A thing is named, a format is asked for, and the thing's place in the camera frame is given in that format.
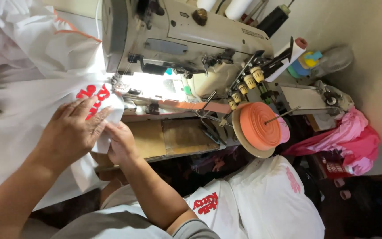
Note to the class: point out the person's left hand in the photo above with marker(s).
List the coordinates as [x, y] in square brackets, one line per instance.
[68, 132]

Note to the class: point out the person's right hand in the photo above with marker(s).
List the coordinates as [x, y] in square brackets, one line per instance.
[123, 144]

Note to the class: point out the person's left fingers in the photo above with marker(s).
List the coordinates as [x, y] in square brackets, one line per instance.
[91, 111]

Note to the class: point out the white fabric bag red print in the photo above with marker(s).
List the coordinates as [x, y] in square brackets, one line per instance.
[28, 83]

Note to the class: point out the orange binding tape strip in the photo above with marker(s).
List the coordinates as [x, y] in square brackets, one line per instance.
[194, 106]

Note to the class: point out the person's grey shirt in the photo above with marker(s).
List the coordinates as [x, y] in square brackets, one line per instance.
[111, 222]

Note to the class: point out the grey industrial sewing machine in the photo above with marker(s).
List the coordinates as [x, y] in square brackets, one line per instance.
[184, 36]

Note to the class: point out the beige thread tension knob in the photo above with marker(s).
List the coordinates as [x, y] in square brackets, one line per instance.
[257, 74]
[232, 104]
[236, 97]
[243, 89]
[250, 81]

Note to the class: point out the beige tape reel disc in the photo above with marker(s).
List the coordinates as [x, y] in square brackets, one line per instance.
[244, 139]

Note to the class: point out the orange binding tape roll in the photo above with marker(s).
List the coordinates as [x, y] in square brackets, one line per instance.
[259, 126]

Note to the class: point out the thin metal reel rod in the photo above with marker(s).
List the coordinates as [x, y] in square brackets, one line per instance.
[282, 115]

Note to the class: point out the stack of finished white bags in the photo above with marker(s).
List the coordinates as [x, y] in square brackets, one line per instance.
[264, 199]

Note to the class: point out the pink tape roll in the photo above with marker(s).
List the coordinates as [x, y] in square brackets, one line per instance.
[284, 129]

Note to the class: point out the white thread cone pink core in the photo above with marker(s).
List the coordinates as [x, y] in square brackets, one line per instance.
[285, 61]

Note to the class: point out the black thread cone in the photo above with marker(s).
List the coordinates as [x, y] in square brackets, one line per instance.
[272, 20]

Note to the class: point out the colourful plastic spools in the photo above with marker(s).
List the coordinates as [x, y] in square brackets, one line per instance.
[305, 63]

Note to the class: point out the small grey fan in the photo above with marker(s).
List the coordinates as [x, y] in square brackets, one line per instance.
[333, 61]

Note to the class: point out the red plastic basket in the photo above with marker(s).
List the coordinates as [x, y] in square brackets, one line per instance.
[333, 166]

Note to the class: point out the pink tape core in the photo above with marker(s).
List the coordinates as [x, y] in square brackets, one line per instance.
[345, 195]
[339, 183]

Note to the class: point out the heap of pink fabric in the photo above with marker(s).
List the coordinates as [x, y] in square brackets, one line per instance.
[353, 139]

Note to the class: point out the grey metal machine bracket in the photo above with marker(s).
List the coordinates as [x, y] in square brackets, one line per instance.
[310, 96]

